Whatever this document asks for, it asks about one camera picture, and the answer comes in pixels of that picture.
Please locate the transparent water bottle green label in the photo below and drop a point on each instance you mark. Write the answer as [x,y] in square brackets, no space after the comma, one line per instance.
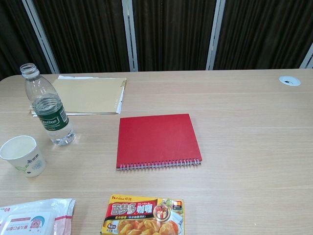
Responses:
[55,120]

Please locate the white paper cup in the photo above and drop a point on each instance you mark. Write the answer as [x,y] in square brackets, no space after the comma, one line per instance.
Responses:
[31,161]

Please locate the red spiral notebook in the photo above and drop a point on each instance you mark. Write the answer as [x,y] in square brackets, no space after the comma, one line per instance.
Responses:
[156,139]

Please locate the dark pleated curtain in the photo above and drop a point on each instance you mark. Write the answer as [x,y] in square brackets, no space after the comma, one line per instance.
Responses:
[171,31]

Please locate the yellow curry box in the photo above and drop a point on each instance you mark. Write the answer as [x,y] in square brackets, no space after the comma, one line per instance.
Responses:
[144,218]

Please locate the white wet wipes pack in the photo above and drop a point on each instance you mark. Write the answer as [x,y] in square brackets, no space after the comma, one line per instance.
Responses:
[36,218]

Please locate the white partition post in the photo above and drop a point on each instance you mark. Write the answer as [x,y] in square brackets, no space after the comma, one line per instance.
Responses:
[130,36]
[215,36]
[42,36]
[308,57]

